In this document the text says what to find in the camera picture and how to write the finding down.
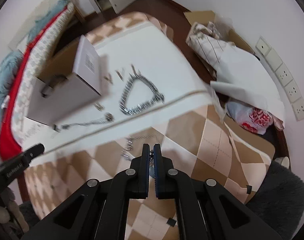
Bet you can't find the bed with checkered mattress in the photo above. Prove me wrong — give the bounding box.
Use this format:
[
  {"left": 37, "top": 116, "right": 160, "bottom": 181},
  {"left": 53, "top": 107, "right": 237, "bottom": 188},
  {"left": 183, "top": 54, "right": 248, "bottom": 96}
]
[{"left": 7, "top": 0, "right": 86, "bottom": 145}]

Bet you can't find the red blanket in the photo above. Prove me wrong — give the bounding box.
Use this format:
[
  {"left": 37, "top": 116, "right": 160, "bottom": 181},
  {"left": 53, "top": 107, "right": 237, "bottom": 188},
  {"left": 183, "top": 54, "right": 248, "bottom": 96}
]
[{"left": 0, "top": 5, "right": 68, "bottom": 161}]

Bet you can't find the dark fuzzy stool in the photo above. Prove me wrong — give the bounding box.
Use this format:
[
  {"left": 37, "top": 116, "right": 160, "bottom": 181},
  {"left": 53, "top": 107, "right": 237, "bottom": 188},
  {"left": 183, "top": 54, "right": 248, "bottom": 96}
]
[{"left": 246, "top": 161, "right": 304, "bottom": 239}]

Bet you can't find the white cup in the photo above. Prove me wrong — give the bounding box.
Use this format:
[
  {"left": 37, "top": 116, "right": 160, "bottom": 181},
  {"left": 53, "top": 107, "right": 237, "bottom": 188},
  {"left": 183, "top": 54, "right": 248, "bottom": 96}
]
[{"left": 274, "top": 157, "right": 290, "bottom": 169}]

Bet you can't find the red and white plastic bag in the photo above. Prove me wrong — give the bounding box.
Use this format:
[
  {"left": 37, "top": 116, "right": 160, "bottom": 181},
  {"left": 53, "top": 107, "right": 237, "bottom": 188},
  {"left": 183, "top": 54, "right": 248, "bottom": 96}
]
[{"left": 226, "top": 100, "right": 273, "bottom": 135}]

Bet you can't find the silver charm bracelet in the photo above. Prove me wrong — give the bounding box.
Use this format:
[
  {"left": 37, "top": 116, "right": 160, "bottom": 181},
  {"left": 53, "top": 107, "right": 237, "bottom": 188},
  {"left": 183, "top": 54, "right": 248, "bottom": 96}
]
[{"left": 120, "top": 134, "right": 155, "bottom": 165}]

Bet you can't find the white grid-pattern bedding bundle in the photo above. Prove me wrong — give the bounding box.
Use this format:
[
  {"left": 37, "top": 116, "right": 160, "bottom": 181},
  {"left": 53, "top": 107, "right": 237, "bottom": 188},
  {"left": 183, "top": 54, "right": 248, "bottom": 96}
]
[{"left": 186, "top": 22, "right": 285, "bottom": 131}]

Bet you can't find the brown cardboard box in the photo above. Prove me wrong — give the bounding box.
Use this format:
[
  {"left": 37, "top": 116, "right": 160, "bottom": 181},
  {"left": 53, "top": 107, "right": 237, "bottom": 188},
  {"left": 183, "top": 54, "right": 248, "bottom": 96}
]
[{"left": 184, "top": 10, "right": 255, "bottom": 55}]

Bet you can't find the thin silver necklace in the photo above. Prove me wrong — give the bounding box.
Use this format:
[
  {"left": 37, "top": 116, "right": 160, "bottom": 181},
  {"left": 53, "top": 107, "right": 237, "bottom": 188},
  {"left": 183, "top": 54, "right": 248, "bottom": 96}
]
[{"left": 53, "top": 112, "right": 115, "bottom": 132}]

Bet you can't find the blue-grey quilt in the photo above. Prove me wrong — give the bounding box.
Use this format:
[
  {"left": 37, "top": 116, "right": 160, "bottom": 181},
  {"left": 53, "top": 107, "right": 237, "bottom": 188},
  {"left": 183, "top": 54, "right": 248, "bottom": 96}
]
[{"left": 0, "top": 0, "right": 69, "bottom": 132}]

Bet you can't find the chunky silver chain bracelet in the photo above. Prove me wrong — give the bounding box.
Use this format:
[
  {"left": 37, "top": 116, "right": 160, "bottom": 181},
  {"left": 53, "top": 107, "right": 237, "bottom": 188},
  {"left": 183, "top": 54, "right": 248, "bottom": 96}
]
[{"left": 118, "top": 75, "right": 166, "bottom": 116}]

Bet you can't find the brown checkered table cover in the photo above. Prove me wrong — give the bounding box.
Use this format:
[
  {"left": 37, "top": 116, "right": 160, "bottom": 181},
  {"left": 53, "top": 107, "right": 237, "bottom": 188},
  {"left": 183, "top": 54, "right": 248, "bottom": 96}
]
[{"left": 25, "top": 12, "right": 275, "bottom": 218}]

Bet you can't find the white wall socket strip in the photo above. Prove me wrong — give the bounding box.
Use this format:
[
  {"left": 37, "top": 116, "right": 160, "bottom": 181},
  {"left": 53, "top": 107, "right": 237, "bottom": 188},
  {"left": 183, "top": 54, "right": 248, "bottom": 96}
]
[{"left": 256, "top": 36, "right": 304, "bottom": 121}]

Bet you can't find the white printed cloth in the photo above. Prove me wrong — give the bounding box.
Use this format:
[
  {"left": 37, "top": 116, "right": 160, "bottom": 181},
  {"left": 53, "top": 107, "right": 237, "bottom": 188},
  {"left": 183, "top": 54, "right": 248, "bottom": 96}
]
[{"left": 22, "top": 22, "right": 212, "bottom": 152}]

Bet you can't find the small silver pendant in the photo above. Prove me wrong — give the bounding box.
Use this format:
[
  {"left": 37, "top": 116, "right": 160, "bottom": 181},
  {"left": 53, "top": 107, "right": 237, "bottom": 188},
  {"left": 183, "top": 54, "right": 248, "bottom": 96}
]
[{"left": 94, "top": 102, "right": 104, "bottom": 111}]

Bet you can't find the open cardboard box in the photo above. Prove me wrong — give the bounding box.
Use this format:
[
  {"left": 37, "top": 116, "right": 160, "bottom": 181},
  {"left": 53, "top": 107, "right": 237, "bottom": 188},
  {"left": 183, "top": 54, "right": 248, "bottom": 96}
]
[{"left": 26, "top": 35, "right": 102, "bottom": 126}]

